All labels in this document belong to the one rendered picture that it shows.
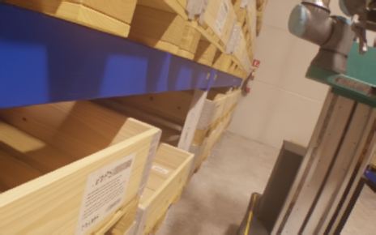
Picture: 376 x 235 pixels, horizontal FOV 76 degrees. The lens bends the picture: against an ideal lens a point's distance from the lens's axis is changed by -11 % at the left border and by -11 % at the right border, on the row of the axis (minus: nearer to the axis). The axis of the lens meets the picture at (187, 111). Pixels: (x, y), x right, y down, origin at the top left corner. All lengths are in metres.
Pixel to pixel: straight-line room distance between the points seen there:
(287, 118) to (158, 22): 5.36
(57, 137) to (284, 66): 5.31
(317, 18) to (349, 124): 0.65
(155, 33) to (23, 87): 0.41
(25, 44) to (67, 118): 0.58
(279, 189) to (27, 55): 1.66
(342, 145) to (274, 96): 4.30
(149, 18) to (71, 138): 0.48
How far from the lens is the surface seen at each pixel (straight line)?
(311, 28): 1.34
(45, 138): 1.03
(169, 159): 1.78
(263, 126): 5.93
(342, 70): 1.40
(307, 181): 1.65
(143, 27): 0.73
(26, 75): 0.41
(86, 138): 0.91
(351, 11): 1.16
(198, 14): 0.89
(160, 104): 1.98
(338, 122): 1.65
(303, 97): 5.95
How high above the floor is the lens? 1.17
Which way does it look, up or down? 10 degrees down
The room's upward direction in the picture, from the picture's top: 17 degrees clockwise
